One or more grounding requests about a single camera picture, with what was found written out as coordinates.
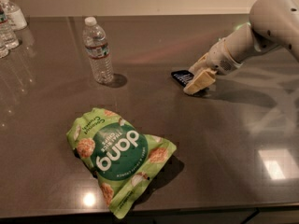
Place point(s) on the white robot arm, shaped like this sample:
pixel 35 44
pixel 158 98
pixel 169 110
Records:
pixel 272 24

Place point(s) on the clear bottle at far left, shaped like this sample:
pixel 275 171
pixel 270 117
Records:
pixel 3 49

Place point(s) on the water bottle at left edge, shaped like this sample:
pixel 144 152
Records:
pixel 6 33

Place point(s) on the white pump sanitizer bottle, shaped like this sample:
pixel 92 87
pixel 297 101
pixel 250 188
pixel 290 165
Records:
pixel 14 15

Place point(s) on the dark blue rxbar wrapper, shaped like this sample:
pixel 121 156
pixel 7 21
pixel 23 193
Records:
pixel 182 77

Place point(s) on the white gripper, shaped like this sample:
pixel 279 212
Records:
pixel 219 61

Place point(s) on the green dang chips bag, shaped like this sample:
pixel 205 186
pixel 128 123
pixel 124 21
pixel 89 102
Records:
pixel 123 160

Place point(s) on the clear plastic water bottle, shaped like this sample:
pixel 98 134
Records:
pixel 98 51

